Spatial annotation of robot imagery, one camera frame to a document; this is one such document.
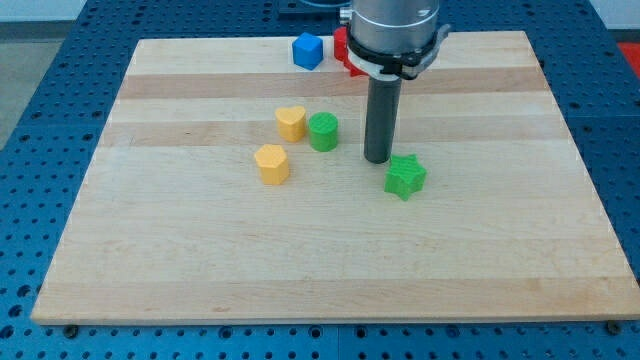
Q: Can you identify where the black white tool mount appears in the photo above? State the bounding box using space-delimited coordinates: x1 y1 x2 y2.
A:
347 24 451 81

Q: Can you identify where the wooden board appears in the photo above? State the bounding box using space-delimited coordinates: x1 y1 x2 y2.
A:
32 31 639 326

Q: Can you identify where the yellow heart block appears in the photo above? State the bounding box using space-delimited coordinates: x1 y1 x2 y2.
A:
275 106 306 142

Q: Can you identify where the blue cube block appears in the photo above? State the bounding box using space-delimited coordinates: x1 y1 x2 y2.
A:
292 33 324 70

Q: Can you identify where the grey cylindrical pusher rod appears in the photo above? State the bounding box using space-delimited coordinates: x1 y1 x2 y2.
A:
364 77 402 164

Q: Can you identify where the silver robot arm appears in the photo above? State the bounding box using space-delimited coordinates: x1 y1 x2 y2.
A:
340 0 451 164

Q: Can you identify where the yellow hexagon block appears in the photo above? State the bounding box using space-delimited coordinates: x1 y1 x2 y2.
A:
254 144 290 185

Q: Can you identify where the red block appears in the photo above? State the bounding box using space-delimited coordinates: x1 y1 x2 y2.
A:
333 26 367 77

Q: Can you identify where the green star block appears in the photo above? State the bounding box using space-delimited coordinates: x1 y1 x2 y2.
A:
384 154 427 201

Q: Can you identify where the green cylinder block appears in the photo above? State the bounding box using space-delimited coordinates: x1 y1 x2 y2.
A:
308 112 338 152

